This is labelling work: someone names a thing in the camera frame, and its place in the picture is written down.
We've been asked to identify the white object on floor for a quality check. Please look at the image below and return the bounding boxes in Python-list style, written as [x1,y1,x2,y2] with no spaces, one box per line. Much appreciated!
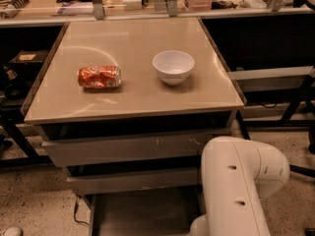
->
[0,227,23,236]

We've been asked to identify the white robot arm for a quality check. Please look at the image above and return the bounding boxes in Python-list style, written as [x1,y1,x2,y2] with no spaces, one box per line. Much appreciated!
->
[187,137,289,236]

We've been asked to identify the grey middle drawer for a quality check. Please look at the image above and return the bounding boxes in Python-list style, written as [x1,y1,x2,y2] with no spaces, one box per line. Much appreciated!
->
[67,167,201,196]

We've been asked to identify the grey bottom drawer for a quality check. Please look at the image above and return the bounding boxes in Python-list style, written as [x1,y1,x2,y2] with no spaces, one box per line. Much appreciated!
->
[89,186,201,236]

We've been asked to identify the black chair leg with caster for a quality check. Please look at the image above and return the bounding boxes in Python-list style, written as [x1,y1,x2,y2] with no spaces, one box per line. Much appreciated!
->
[289,164,315,178]

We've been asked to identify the grey drawer cabinet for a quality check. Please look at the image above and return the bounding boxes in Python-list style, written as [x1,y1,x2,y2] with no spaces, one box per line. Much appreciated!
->
[20,17,248,236]

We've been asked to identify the crushed orange soda can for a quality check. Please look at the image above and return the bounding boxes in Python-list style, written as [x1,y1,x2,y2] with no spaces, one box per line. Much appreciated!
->
[77,66,122,89]

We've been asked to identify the grey drawer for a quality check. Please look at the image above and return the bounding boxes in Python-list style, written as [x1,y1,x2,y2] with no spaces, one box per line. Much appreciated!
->
[42,128,231,167]
[67,167,201,196]
[89,186,201,236]

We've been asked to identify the black box with label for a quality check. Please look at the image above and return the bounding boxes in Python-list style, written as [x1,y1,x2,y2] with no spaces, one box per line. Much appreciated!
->
[10,50,48,64]

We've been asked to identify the grey top drawer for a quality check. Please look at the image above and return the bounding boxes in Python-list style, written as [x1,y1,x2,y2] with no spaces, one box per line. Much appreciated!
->
[42,128,231,167]

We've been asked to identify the white bowl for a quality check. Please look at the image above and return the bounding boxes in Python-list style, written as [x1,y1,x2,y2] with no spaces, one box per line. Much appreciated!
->
[153,50,195,86]

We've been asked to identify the black cable on floor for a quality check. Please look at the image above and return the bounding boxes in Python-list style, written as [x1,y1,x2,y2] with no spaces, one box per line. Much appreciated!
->
[73,195,91,227]

